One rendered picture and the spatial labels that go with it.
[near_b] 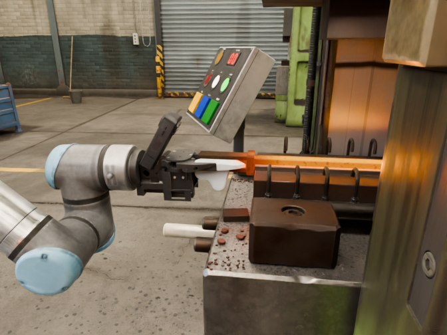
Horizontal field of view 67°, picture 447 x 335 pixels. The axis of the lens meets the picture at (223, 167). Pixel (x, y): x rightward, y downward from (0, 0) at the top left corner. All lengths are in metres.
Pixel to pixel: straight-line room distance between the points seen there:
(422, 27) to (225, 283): 0.36
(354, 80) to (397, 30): 0.48
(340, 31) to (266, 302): 0.40
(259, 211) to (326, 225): 0.09
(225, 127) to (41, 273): 0.63
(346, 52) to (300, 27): 4.66
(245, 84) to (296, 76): 4.44
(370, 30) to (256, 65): 0.50
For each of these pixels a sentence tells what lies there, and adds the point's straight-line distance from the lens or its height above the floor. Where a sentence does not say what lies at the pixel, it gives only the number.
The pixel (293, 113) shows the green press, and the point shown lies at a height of 0.21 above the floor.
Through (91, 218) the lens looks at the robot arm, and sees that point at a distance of 0.70.
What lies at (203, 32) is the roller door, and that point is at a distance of 8.58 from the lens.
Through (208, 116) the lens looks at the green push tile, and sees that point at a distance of 1.04.
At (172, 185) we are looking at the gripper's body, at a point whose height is 0.96.
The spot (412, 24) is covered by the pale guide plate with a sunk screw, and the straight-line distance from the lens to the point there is 0.30.
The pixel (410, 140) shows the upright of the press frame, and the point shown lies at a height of 1.12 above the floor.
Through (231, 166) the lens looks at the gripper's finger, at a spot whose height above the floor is 1.00.
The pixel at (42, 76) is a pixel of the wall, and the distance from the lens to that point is 10.14.
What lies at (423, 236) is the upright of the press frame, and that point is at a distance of 0.31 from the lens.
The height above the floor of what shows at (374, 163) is 1.01.
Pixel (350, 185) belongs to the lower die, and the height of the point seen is 0.99.
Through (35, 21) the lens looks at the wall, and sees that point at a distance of 10.09.
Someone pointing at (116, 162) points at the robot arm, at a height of 1.00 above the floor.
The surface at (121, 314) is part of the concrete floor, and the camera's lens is 1.81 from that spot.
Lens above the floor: 1.20
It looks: 20 degrees down
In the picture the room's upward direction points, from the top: straight up
